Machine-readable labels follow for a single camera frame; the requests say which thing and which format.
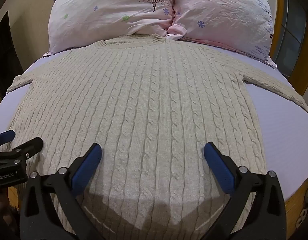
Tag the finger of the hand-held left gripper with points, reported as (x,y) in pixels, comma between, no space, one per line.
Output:
(26,150)
(3,137)

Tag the pink floral pillow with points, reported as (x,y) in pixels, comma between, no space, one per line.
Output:
(224,15)
(111,12)

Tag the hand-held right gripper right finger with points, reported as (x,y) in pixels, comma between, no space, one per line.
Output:
(219,166)

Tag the yellow wooden window frame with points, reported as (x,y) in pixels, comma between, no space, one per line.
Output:
(297,42)

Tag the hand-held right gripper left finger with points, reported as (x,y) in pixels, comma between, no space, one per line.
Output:
(86,165)

